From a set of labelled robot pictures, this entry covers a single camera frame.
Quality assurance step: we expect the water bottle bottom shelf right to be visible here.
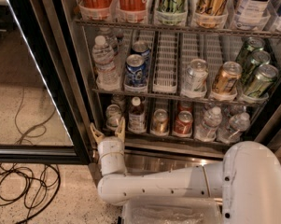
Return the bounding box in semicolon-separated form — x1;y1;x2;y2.
217;112;250;144

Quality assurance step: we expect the green can back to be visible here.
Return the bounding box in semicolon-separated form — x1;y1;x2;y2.
235;37;265;65

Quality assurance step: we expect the red cola can front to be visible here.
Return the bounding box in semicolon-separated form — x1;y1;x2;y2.
174;111;193;135

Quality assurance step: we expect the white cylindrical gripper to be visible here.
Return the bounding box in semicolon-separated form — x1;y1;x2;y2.
90;117;126;175

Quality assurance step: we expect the red cola can behind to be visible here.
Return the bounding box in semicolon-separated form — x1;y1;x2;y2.
177;101;192;112

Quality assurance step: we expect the blue pepsi can behind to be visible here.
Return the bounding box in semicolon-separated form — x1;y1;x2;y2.
131;40;150;64

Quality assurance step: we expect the red cola can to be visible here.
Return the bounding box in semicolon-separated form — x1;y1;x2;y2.
177;101;192;112
174;111;193;135

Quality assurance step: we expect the water bottle middle shelf front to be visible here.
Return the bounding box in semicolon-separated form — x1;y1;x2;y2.
92;35;119;87

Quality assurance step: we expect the gold can bottom shelf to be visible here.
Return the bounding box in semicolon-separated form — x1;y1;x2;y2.
152;109;168;133

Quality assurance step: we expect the white silver can middle shelf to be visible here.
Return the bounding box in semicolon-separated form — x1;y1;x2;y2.
184;59;208;92

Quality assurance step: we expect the water bottle middle shelf behind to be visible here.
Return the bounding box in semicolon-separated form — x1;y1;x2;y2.
98;27;119;54

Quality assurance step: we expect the clear plastic bin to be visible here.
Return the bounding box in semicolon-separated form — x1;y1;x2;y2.
121;197;223;224

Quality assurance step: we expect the green can middle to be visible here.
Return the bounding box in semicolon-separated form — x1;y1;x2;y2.
241;49;271;84

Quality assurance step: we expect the brown glass bottle white cap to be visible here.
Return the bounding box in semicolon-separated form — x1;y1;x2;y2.
128;96;146;133

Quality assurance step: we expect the gold can middle shelf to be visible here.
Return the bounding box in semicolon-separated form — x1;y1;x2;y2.
212;62;242;94

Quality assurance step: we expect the black cable on floor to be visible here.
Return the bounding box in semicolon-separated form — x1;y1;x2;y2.
0;87;62;224

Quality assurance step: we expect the white labelled bottle top shelf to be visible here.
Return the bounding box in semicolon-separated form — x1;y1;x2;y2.
235;0;270;18

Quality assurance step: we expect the water bottle shelf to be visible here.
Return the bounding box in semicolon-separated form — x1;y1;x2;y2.
92;35;119;87
194;106;222;142
98;27;119;54
217;112;250;144

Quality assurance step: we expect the green can front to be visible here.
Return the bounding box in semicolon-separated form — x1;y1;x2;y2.
244;64;278;98

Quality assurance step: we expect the empty white shelf tray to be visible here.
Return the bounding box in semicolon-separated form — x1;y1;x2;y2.
152;33;178;94

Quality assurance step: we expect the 7up can bottom shelf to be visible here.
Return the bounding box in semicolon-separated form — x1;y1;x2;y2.
105;105;122;130

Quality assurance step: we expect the blue pepsi can front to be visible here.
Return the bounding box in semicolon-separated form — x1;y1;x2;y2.
125;54;146;87

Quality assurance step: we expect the blue pepsi can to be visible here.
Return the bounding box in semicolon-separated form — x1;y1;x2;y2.
131;40;150;64
125;54;146;87

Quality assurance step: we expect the water bottle bottom shelf left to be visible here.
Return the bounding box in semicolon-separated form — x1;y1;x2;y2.
194;106;222;142

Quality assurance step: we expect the glass fridge door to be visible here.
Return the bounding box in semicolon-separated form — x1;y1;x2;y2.
0;0;91;164

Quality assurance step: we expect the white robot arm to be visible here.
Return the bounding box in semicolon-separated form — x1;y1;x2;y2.
90;119;281;224

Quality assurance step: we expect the stainless steel fridge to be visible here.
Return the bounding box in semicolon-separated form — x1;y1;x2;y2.
24;0;281;217

